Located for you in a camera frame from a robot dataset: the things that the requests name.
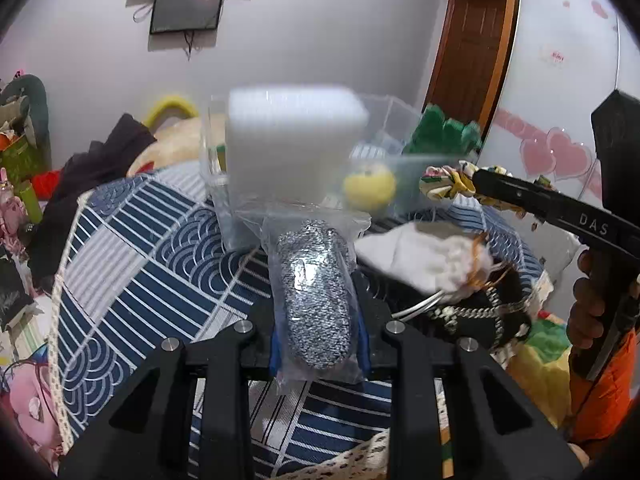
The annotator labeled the floral scrunchie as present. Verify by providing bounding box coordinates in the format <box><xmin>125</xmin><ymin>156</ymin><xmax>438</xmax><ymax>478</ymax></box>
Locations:
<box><xmin>419</xmin><ymin>159</ymin><xmax>556</xmax><ymax>219</ymax></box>

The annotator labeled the green cloth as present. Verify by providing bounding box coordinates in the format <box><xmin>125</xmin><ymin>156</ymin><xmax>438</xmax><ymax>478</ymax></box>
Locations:
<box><xmin>402</xmin><ymin>103</ymin><xmax>482</xmax><ymax>155</ymax></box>

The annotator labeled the steel wool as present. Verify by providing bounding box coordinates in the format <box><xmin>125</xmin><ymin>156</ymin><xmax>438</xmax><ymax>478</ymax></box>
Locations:
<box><xmin>236</xmin><ymin>200</ymin><xmax>371</xmax><ymax>388</ymax></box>

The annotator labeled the yellow round sponge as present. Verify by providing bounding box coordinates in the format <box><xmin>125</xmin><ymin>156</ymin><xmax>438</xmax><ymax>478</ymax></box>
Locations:
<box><xmin>342</xmin><ymin>162</ymin><xmax>397</xmax><ymax>212</ymax></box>

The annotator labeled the white foam sponge block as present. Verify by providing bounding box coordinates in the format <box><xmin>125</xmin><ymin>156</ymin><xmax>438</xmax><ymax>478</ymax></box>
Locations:
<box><xmin>226</xmin><ymin>86</ymin><xmax>369</xmax><ymax>208</ymax></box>

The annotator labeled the person's right hand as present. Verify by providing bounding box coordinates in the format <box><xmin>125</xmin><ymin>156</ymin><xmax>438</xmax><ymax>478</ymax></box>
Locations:
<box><xmin>566</xmin><ymin>249</ymin><xmax>640</xmax><ymax>351</ymax></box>

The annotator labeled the white wardrobe with hearts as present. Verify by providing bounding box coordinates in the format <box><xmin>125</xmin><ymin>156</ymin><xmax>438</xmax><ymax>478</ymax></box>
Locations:
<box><xmin>480</xmin><ymin>0</ymin><xmax>639</xmax><ymax>207</ymax></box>

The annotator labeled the pink plush toy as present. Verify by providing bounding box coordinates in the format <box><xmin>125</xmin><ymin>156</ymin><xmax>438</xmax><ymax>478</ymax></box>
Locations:
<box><xmin>9</xmin><ymin>362</ymin><xmax>61</xmax><ymax>450</ymax></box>

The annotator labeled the brown wooden door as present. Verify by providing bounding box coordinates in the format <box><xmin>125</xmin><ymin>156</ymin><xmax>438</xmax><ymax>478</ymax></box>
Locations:
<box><xmin>422</xmin><ymin>0</ymin><xmax>518</xmax><ymax>132</ymax></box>

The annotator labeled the blue white patterned tablecloth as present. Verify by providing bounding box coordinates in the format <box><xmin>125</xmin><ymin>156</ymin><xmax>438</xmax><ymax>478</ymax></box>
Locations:
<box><xmin>46</xmin><ymin>159</ymin><xmax>547</xmax><ymax>480</ymax></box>

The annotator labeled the clear plastic storage bin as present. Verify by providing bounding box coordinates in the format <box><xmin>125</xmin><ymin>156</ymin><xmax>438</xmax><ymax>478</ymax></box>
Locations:
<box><xmin>200</xmin><ymin>86</ymin><xmax>463</xmax><ymax>252</ymax></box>

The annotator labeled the black packet on floor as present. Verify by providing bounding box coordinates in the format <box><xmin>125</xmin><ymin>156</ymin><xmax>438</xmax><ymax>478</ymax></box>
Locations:
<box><xmin>0</xmin><ymin>259</ymin><xmax>34</xmax><ymax>330</ymax></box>

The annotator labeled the pink bunny toy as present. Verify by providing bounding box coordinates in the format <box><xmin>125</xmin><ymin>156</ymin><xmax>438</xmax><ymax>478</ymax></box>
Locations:
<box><xmin>0</xmin><ymin>167</ymin><xmax>26</xmax><ymax>256</ymax></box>

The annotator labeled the green bottle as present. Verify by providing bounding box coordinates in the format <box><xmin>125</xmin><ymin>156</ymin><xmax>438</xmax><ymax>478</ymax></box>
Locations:
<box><xmin>15</xmin><ymin>180</ymin><xmax>42</xmax><ymax>224</ymax></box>

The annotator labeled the black clothing pile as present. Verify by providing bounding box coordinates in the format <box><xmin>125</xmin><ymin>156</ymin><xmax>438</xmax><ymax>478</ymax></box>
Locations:
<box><xmin>27</xmin><ymin>114</ymin><xmax>155</xmax><ymax>289</ymax></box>

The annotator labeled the beige plush pillow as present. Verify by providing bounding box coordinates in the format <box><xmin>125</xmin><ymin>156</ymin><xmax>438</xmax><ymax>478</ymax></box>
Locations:
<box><xmin>126</xmin><ymin>114</ymin><xmax>226</xmax><ymax>177</ymax></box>

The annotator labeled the green cardboard box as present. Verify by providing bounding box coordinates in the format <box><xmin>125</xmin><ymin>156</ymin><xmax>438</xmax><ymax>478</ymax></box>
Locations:
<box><xmin>1</xmin><ymin>136</ymin><xmax>49</xmax><ymax>185</ymax></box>

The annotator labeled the yellow foam hoop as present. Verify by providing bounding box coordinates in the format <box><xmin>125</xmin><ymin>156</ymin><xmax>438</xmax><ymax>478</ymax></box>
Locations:
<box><xmin>142</xmin><ymin>94</ymin><xmax>198</xmax><ymax>129</ymax></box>

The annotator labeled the grey green chair back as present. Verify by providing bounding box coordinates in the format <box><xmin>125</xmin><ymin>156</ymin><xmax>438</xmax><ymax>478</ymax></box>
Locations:
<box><xmin>1</xmin><ymin>74</ymin><xmax>51</xmax><ymax>157</ymax></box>

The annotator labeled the white drawstring pouch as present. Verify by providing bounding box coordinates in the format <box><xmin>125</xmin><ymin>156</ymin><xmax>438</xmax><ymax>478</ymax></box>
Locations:
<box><xmin>355</xmin><ymin>221</ymin><xmax>494</xmax><ymax>298</ymax></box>

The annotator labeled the small wall monitor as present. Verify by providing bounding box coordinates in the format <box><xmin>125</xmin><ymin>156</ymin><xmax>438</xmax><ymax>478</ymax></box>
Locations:
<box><xmin>150</xmin><ymin>0</ymin><xmax>224</xmax><ymax>35</ymax></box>

